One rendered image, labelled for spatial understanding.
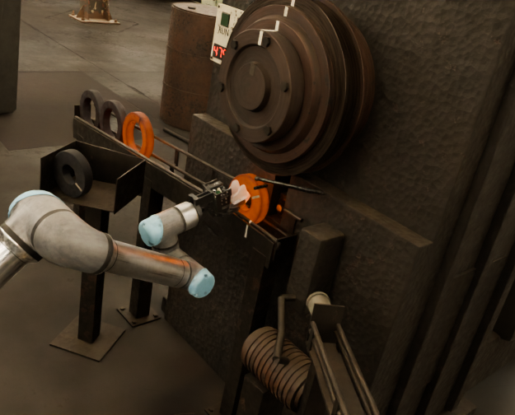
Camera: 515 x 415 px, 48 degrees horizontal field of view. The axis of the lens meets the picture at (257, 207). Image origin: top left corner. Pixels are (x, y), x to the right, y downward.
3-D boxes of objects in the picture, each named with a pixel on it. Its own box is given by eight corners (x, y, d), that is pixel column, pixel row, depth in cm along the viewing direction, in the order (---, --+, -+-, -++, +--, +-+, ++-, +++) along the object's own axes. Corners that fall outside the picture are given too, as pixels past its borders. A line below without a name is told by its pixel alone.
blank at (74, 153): (54, 170, 192) (46, 172, 190) (70, 138, 183) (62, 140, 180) (82, 204, 189) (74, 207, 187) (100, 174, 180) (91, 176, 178)
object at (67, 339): (67, 310, 228) (75, 140, 198) (128, 331, 224) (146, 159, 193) (35, 341, 210) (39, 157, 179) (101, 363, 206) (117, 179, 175)
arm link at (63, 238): (72, 226, 115) (225, 270, 153) (48, 205, 123) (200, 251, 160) (45, 277, 116) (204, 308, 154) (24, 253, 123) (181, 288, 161)
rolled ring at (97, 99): (99, 94, 231) (107, 94, 233) (79, 86, 243) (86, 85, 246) (99, 139, 237) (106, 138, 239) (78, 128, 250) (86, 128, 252)
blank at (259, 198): (240, 226, 181) (231, 228, 178) (231, 178, 181) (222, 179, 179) (273, 221, 169) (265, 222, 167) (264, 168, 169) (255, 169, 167)
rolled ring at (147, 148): (119, 111, 221) (128, 111, 223) (124, 160, 225) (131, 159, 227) (144, 112, 207) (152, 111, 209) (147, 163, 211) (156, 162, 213)
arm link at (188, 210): (188, 235, 159) (171, 222, 164) (201, 229, 161) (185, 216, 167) (185, 213, 155) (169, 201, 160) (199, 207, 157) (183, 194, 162)
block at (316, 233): (308, 292, 168) (327, 219, 158) (328, 307, 163) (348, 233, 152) (281, 301, 161) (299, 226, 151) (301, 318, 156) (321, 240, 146)
